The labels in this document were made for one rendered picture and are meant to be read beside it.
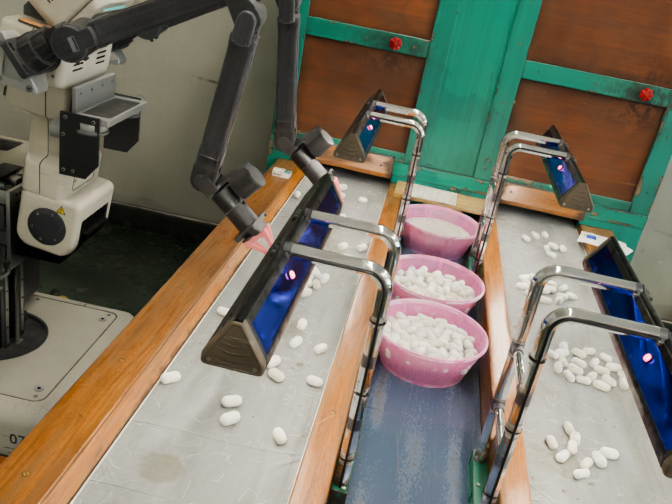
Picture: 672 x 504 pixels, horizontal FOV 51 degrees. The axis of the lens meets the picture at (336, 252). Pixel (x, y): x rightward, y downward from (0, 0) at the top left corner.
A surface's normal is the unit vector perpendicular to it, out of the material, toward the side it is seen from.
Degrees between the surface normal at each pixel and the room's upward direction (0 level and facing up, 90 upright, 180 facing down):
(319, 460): 0
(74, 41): 95
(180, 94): 90
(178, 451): 0
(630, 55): 90
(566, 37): 90
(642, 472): 0
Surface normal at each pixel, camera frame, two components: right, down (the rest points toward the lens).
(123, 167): -0.13, 0.39
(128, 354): 0.17, -0.90
